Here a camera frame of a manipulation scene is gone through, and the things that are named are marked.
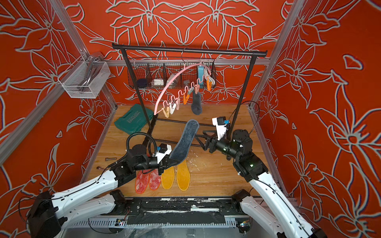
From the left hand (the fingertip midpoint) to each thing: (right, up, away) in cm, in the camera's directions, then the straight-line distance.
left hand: (178, 159), depth 68 cm
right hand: (+8, +12, -6) cm, 15 cm away
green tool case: (-35, +19, +36) cm, 54 cm away
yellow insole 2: (+1, -14, +16) cm, 21 cm away
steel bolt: (-46, -6, +22) cm, 52 cm away
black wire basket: (-7, +48, +27) cm, 55 cm away
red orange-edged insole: (-15, -15, +14) cm, 25 cm away
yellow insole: (-7, -14, +14) cm, 21 cm away
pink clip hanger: (-7, +44, +24) cm, 51 cm away
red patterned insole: (-22, -16, +13) cm, 30 cm away
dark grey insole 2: (+9, +27, +20) cm, 35 cm away
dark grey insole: (+1, +4, -4) cm, 5 cm away
